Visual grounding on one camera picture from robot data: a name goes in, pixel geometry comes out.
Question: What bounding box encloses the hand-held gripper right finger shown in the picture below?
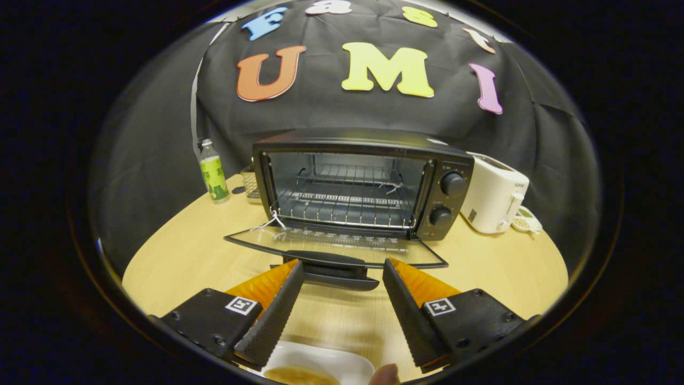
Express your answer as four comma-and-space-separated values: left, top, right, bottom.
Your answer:
382, 258, 540, 374

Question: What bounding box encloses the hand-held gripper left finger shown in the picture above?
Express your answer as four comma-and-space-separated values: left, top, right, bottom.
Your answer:
149, 259, 305, 371

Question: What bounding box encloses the round golden bread bun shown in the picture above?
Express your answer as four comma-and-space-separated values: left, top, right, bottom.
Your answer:
263, 366, 341, 385

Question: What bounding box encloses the black toaster oven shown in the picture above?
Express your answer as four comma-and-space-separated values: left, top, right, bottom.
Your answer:
224, 127, 475, 292

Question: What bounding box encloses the white pop-up toaster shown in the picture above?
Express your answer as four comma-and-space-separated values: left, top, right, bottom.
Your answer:
461, 152, 531, 234

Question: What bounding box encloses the white rectangular plate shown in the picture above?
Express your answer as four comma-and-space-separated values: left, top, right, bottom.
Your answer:
261, 341, 376, 385

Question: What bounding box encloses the green label plastic bottle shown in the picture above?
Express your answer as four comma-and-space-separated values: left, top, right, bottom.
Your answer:
199, 139, 230, 202

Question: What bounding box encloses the black backdrop cloth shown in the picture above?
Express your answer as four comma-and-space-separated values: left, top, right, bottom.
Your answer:
88, 0, 602, 273

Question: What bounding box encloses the wire oven rack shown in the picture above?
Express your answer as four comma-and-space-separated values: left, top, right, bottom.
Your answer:
275, 163, 417, 229

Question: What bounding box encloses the small wire basket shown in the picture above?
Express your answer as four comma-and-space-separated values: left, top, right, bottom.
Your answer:
240, 165, 262, 202

